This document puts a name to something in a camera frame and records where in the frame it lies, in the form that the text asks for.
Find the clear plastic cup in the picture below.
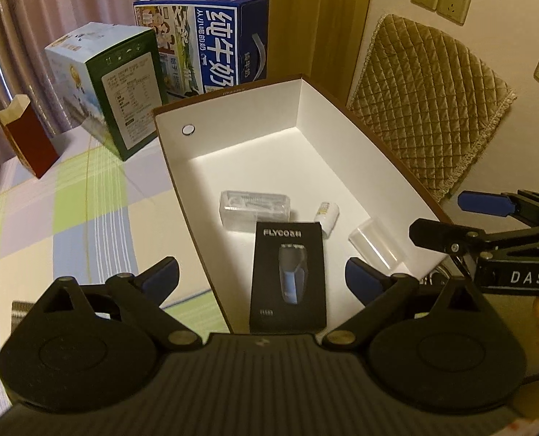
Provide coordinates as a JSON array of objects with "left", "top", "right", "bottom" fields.
[{"left": 348, "top": 218, "right": 406, "bottom": 275}]

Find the black shaver box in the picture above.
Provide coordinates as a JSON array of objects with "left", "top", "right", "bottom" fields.
[{"left": 249, "top": 222, "right": 327, "bottom": 334}]

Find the small white box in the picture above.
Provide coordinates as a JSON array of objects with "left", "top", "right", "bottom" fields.
[{"left": 314, "top": 202, "right": 340, "bottom": 238}]

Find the checkered bed sheet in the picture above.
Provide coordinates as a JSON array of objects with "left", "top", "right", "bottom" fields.
[{"left": 0, "top": 128, "right": 227, "bottom": 415}]

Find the quilted tan chair cover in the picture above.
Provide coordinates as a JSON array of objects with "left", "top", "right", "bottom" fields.
[{"left": 348, "top": 14, "right": 517, "bottom": 202}]

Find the brown open cardboard box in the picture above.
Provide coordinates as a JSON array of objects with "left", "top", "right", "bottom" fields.
[{"left": 155, "top": 76, "right": 445, "bottom": 334}]

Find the dark red paper box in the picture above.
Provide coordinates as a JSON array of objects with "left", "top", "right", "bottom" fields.
[{"left": 0, "top": 93, "right": 59, "bottom": 178}]

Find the green white carton box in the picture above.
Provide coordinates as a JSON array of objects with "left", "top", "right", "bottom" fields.
[{"left": 45, "top": 22, "right": 166, "bottom": 161}]

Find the blue milk carton box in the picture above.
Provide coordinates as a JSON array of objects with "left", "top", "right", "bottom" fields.
[{"left": 134, "top": 0, "right": 270, "bottom": 98}]

